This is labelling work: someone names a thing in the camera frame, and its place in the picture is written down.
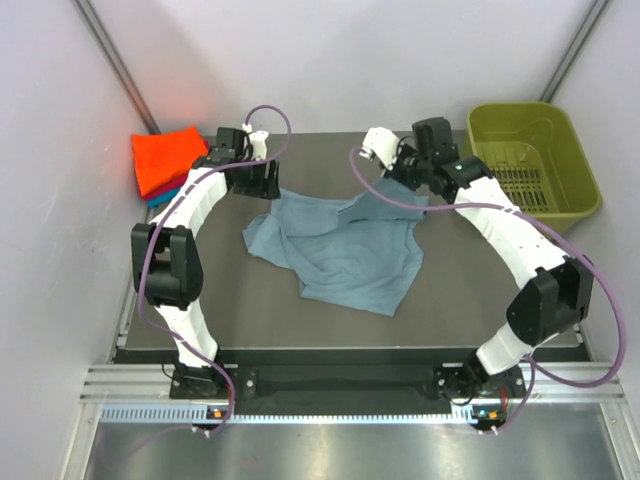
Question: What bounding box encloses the magenta folded t shirt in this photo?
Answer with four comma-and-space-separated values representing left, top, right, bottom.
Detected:
139, 138, 207, 201

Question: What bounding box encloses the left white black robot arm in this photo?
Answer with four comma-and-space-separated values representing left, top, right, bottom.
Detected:
131, 123, 280, 399

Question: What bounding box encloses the perforated cable duct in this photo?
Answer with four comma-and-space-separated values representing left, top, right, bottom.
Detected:
99, 403, 511, 425

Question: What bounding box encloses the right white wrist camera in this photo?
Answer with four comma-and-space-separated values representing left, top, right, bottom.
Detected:
359, 127, 400, 171

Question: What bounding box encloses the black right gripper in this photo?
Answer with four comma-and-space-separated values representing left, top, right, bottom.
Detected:
379, 141, 433, 192

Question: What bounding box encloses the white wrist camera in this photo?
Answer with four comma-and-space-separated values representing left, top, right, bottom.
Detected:
359, 127, 400, 171
242, 123, 269, 161

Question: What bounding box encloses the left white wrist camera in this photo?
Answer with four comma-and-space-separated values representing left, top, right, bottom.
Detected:
242, 123, 269, 161

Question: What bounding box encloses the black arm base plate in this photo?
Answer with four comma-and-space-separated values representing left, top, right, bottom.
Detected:
168, 364, 526, 403

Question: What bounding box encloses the orange folded t shirt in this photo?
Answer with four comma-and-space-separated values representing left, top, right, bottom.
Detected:
131, 126, 207, 197

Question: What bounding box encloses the aluminium frame rail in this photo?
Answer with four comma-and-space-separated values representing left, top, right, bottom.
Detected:
80, 362, 625, 403

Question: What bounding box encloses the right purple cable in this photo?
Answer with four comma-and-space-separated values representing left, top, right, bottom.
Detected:
348, 147, 627, 435

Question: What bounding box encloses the olive green plastic basket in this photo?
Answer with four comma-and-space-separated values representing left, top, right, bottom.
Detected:
461, 102, 602, 234

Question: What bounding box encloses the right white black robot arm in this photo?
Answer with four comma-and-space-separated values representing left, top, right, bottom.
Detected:
362, 117, 594, 397

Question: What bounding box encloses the purple cable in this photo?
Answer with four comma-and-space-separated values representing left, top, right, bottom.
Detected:
348, 147, 627, 435
135, 104, 292, 435

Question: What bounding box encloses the grey blue t shirt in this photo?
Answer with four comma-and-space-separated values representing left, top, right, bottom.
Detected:
243, 178, 429, 317

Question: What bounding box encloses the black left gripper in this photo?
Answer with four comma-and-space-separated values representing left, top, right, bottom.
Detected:
233, 153, 279, 200

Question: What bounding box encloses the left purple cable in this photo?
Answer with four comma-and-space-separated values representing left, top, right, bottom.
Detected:
135, 104, 292, 435

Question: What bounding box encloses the teal folded t shirt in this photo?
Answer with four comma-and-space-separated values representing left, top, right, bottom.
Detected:
147, 190, 178, 209

